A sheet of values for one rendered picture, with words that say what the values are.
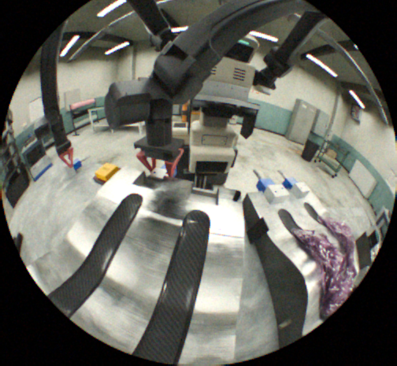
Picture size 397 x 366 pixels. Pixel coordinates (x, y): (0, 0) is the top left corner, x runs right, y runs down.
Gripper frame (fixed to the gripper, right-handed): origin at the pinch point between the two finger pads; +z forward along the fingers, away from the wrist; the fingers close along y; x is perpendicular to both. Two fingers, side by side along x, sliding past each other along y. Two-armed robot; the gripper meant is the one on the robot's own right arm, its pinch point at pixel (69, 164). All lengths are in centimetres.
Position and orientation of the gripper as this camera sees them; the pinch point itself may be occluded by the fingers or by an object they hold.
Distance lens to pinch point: 57.9
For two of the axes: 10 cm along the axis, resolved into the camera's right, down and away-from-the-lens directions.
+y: 9.2, 2.9, -2.5
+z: -1.0, 8.2, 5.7
